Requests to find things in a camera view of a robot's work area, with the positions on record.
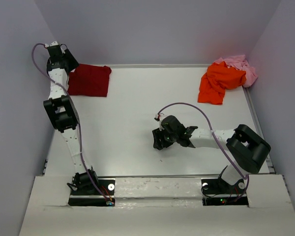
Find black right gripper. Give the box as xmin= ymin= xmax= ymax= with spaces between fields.
xmin=152 ymin=126 xmax=177 ymax=150

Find dark red t shirt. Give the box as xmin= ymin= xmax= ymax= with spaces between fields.
xmin=67 ymin=64 xmax=112 ymax=97

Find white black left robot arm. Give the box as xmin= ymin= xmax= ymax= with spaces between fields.
xmin=43 ymin=41 xmax=100 ymax=195

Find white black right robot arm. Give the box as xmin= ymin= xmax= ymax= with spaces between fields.
xmin=152 ymin=114 xmax=271 ymax=193

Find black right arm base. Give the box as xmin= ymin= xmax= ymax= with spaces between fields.
xmin=201 ymin=178 xmax=249 ymax=206

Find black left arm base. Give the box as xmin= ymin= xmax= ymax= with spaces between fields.
xmin=67 ymin=173 xmax=116 ymax=207

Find orange t shirt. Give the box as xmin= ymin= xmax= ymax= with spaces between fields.
xmin=197 ymin=61 xmax=246 ymax=105

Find white front board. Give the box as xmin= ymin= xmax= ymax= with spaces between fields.
xmin=20 ymin=175 xmax=295 ymax=236

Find pink t shirt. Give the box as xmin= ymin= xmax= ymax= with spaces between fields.
xmin=214 ymin=55 xmax=258 ymax=88

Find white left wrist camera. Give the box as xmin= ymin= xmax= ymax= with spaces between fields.
xmin=44 ymin=41 xmax=59 ymax=48

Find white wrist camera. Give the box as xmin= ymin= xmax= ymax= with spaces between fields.
xmin=44 ymin=41 xmax=59 ymax=48
xmin=154 ymin=113 xmax=165 ymax=122

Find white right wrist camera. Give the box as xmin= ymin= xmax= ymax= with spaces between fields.
xmin=154 ymin=113 xmax=165 ymax=122

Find white rail at table edge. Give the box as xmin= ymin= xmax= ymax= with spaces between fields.
xmin=98 ymin=64 xmax=210 ymax=69

